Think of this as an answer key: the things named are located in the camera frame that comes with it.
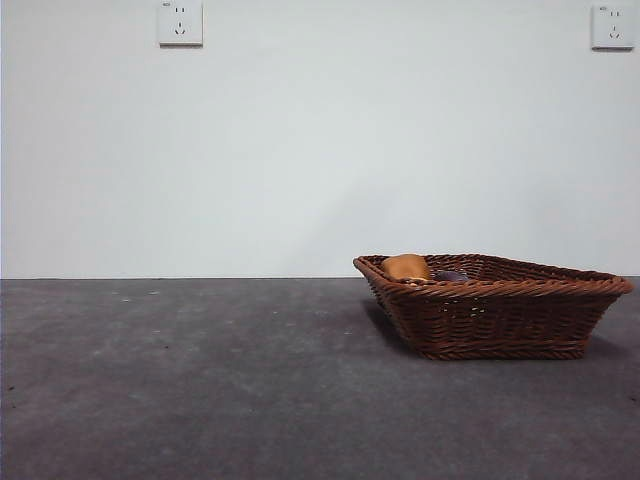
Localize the brown potato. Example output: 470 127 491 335
382 253 432 282

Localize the purple eggplant with green stem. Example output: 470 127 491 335
430 269 471 284

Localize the brown woven wicker basket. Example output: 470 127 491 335
352 253 635 362

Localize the white wall socket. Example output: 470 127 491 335
590 4 631 52
158 1 205 49

